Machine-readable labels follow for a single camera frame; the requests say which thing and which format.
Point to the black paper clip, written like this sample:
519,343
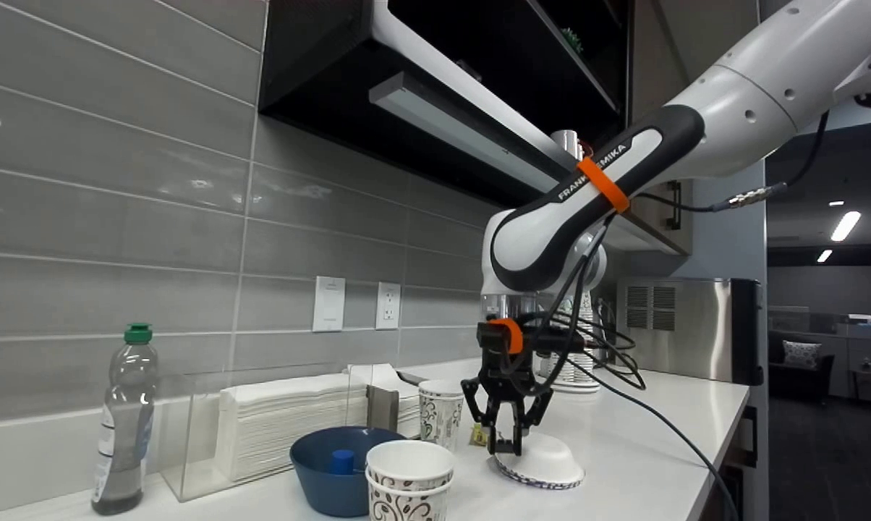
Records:
508,446

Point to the patterned paper cup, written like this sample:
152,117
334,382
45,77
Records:
441,414
407,481

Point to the black overhead cabinet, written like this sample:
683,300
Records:
336,67

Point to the small blue cap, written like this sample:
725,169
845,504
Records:
339,460

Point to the small ceiling light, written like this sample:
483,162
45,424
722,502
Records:
826,255

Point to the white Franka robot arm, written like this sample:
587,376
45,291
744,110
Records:
742,97

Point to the stainless steel appliance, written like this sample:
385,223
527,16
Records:
683,333

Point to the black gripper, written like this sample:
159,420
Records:
508,376

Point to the yellow packet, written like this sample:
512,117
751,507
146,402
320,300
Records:
479,436

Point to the dark armchair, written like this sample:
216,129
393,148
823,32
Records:
800,372

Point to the clear bottle green cap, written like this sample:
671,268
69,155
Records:
123,436

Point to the white wall outlet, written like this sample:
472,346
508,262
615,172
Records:
388,304

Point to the white light switch plate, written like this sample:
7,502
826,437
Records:
328,301

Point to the long ceiling light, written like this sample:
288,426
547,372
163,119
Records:
845,226

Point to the white upturned bowl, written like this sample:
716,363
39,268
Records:
547,468

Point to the blue bowl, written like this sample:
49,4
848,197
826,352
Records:
323,492

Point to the white napkin stack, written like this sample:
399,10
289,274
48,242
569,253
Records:
279,420

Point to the under cabinet light strip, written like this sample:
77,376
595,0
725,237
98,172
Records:
453,130

